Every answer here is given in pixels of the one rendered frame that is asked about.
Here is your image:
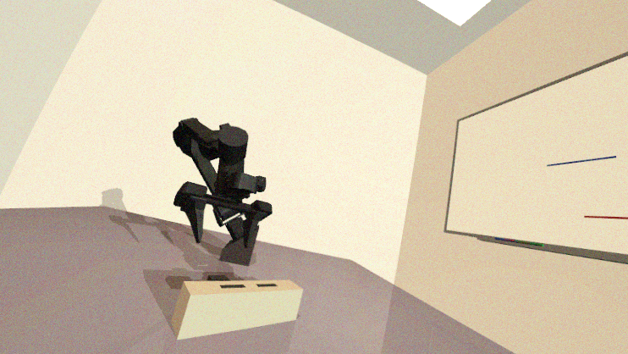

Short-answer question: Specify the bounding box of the black two-prong plug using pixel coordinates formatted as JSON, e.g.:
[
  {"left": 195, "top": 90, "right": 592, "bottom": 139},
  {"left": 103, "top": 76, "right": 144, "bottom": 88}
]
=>
[{"left": 207, "top": 275, "right": 230, "bottom": 281}]

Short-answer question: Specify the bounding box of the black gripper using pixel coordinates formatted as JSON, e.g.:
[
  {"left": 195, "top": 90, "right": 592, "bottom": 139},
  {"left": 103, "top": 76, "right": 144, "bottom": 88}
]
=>
[{"left": 174, "top": 169, "right": 273, "bottom": 248}]

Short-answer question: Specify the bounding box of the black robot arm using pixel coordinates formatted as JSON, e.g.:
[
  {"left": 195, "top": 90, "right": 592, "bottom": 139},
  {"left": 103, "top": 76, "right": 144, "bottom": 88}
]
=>
[{"left": 173, "top": 118, "right": 267, "bottom": 243}]

